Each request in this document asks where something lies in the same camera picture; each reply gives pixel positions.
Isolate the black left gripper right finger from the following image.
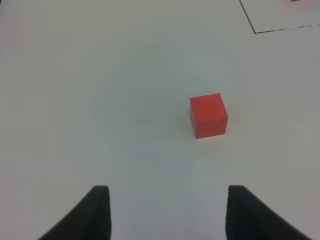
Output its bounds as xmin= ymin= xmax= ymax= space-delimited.
xmin=225 ymin=185 xmax=309 ymax=240

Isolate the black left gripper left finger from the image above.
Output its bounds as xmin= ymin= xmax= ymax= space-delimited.
xmin=40 ymin=185 xmax=112 ymax=240

